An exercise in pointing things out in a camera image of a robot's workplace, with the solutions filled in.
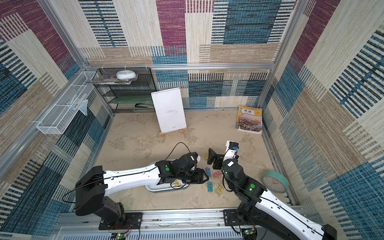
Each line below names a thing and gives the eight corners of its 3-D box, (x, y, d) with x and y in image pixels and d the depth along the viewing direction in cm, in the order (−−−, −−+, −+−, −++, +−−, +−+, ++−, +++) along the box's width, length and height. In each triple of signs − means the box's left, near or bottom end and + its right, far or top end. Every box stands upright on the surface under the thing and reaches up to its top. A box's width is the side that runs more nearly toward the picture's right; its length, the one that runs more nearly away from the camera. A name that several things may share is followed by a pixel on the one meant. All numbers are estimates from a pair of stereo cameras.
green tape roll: (258, 182, 87) (266, 174, 77) (263, 175, 90) (271, 166, 80) (277, 196, 82) (288, 189, 73) (281, 188, 85) (292, 180, 75)
